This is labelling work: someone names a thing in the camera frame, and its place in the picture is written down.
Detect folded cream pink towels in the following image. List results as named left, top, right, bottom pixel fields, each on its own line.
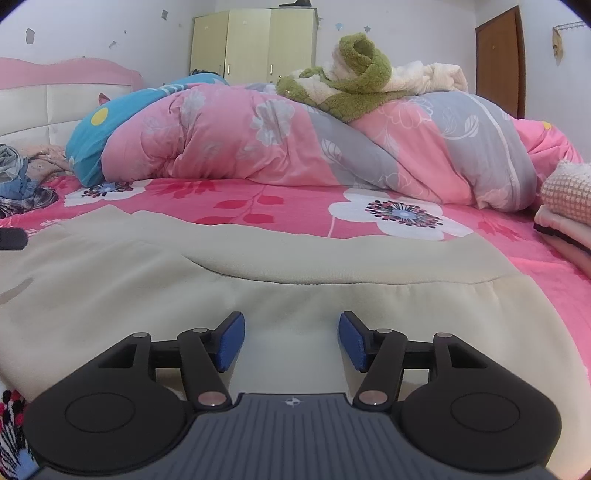
left=533, top=159, right=591, bottom=271

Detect cream wardrobe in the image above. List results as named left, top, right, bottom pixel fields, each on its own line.
left=190, top=7, right=319, bottom=86

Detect plaid shirt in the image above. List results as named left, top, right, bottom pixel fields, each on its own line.
left=0, top=187, right=60, bottom=220

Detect blue pillow yellow dot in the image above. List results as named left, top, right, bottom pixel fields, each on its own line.
left=65, top=76, right=230, bottom=188

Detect wall hook rack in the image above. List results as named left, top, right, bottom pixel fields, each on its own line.
left=551, top=19, right=585, bottom=58

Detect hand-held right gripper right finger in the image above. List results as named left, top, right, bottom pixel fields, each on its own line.
left=338, top=311, right=490, bottom=409

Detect green and cream fleece garment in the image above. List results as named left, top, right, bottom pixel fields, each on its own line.
left=276, top=34, right=468, bottom=124

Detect pale pink garment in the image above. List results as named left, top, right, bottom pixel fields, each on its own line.
left=21, top=144, right=75, bottom=182

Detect pink and white headboard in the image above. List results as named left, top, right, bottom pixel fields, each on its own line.
left=0, top=56, right=145, bottom=148

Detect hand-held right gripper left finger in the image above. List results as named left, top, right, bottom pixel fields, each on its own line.
left=97, top=311, right=246, bottom=409

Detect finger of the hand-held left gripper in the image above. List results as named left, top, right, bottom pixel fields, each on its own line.
left=0, top=227, right=28, bottom=251

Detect pink floral quilt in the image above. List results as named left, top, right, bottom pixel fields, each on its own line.
left=100, top=83, right=585, bottom=212

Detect brown wooden door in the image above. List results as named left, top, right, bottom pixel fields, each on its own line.
left=475, top=6, right=527, bottom=120

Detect pink floral bed blanket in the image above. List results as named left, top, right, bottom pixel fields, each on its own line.
left=0, top=173, right=591, bottom=480

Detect beige zip jacket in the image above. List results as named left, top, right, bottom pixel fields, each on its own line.
left=0, top=203, right=587, bottom=402

